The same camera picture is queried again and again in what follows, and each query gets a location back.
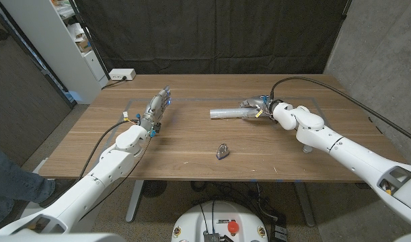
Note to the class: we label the backdrop stand pole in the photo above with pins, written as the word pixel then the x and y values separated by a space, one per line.
pixel 91 40
pixel 345 8

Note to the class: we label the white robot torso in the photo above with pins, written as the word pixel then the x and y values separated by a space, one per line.
pixel 198 225

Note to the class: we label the silver foil roll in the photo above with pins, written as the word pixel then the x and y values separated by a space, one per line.
pixel 225 113

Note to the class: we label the black round floor base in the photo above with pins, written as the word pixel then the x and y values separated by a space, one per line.
pixel 153 188

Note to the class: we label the white shelf cabinet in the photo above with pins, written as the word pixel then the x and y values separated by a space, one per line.
pixel 54 43

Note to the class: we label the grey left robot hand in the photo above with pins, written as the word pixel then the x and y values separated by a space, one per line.
pixel 154 107

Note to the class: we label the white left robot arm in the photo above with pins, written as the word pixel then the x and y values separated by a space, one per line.
pixel 97 178

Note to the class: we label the white power outlet box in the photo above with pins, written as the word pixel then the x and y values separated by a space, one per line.
pixel 121 74

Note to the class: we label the black backdrop curtain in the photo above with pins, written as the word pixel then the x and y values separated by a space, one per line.
pixel 212 33

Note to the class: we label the person in blue jeans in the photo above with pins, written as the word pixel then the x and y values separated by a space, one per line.
pixel 10 185

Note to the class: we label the black floor power strip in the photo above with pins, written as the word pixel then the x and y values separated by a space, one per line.
pixel 279 233

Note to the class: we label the red emergency stop button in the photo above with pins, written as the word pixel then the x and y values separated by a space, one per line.
pixel 233 226

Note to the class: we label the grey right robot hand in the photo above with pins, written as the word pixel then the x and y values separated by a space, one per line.
pixel 257 102

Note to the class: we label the white table leg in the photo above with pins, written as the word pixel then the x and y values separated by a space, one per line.
pixel 134 201
pixel 306 205

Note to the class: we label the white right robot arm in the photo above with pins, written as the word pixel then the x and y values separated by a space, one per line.
pixel 353 154

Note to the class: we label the cardboard box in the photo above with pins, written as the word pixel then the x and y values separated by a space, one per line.
pixel 84 45

